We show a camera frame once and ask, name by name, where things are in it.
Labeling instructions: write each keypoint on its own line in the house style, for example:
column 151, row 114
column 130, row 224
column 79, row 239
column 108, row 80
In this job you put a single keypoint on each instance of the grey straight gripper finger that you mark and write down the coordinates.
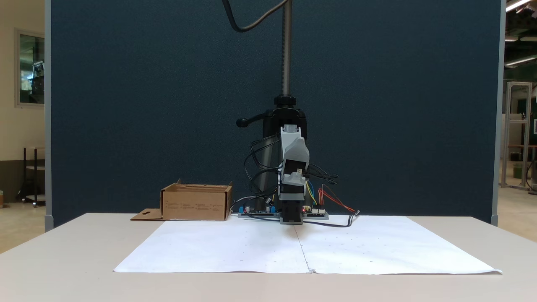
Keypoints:
column 293, row 184

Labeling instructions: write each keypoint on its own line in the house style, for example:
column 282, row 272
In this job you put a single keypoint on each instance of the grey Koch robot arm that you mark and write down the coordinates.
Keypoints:
column 295, row 153

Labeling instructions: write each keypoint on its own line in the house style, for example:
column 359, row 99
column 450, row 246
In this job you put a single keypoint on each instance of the green bin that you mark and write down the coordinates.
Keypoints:
column 518, row 170

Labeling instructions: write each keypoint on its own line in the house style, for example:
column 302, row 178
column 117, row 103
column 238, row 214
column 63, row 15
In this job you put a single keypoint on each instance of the blue circuit board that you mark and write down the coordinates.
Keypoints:
column 256, row 211

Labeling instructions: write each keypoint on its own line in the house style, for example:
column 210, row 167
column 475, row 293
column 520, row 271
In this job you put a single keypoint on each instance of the brown cardboard box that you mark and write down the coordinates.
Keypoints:
column 195, row 205

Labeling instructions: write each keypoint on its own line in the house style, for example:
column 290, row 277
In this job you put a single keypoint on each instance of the white paper sheet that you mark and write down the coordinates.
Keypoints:
column 377, row 247

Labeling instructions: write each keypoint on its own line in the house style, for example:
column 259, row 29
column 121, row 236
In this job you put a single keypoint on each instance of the dark blue partition panel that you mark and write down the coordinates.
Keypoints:
column 147, row 105

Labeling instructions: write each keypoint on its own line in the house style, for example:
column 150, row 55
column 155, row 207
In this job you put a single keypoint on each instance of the ceiling strip light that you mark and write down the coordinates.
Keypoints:
column 520, row 61
column 511, row 39
column 518, row 5

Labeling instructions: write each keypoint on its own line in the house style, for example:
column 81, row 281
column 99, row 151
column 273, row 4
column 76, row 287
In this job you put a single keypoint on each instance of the black shelf cart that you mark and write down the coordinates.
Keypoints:
column 25, row 176

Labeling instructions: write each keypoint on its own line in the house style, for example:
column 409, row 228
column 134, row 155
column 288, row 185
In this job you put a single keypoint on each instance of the black camera tripod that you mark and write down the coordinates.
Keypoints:
column 287, row 50

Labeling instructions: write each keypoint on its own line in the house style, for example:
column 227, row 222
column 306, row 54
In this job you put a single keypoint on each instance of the metal frame rack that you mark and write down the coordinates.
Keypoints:
column 509, row 134

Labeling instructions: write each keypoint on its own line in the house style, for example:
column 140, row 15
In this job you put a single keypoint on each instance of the framed wall window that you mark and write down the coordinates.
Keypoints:
column 30, row 69

